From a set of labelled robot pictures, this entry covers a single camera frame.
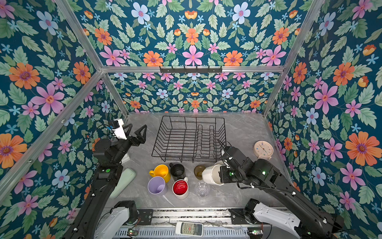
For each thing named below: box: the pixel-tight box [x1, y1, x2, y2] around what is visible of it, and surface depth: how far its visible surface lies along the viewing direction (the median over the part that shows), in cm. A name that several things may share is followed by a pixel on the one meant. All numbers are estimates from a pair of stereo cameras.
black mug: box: [169, 162, 186, 179], surface depth 84 cm
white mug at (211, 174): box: [201, 160, 226, 186], surface depth 63 cm
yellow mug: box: [149, 164, 171, 183], surface depth 84 cm
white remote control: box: [175, 221, 204, 238], surface depth 71 cm
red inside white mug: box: [172, 176, 190, 200], surface depth 79 cm
